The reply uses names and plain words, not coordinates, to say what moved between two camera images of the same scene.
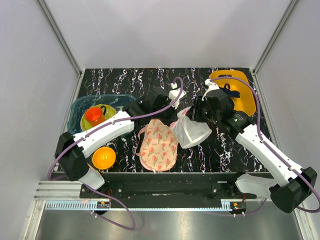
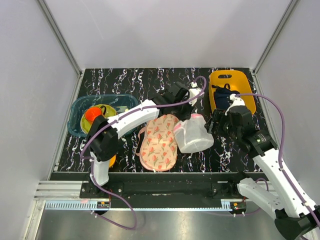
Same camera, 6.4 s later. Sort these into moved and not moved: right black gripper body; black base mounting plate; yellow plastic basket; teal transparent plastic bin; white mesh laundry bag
Moved: white mesh laundry bag; right black gripper body
Not moved: black base mounting plate; yellow plastic basket; teal transparent plastic bin
